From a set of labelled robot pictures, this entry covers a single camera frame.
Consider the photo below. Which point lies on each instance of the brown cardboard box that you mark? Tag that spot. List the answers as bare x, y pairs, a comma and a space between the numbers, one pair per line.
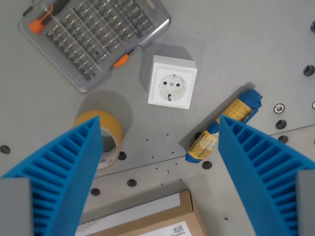
147, 218

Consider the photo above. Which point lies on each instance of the yellow adhesive tape roll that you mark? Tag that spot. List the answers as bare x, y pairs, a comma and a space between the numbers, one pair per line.
112, 137

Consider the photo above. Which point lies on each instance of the white wall socket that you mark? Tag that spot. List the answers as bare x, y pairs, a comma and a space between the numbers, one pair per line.
171, 83

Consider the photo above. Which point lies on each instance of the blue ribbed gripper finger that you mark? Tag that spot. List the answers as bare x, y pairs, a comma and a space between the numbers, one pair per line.
258, 177
64, 172

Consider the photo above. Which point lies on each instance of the yellow tube with blue tape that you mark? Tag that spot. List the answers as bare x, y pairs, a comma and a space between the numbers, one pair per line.
204, 145

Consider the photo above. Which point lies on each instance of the transparent screwdriver bit case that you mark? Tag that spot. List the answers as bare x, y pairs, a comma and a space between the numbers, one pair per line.
91, 39

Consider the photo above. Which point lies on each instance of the silver hex bolt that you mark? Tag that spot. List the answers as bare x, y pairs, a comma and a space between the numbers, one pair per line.
279, 108

